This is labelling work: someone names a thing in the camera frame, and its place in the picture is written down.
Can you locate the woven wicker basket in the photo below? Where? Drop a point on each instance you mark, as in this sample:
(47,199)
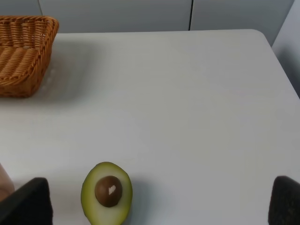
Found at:
(25,53)

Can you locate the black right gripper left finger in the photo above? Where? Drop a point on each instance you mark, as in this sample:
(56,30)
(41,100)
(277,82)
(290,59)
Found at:
(28,205)

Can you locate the halved avocado with pit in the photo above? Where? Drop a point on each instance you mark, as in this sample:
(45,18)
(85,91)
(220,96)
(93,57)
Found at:
(106,195)

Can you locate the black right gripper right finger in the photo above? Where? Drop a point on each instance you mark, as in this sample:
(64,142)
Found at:
(284,208)

